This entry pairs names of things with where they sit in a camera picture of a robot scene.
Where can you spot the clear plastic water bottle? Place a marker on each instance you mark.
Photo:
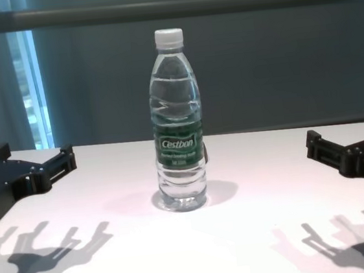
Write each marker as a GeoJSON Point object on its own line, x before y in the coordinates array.
{"type": "Point", "coordinates": [176, 117]}

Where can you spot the blue-lit window strip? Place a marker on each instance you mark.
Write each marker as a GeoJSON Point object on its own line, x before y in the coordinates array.
{"type": "Point", "coordinates": [31, 93]}

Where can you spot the grey metal handrail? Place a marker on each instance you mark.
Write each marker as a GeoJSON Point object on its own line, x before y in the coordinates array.
{"type": "Point", "coordinates": [91, 14]}

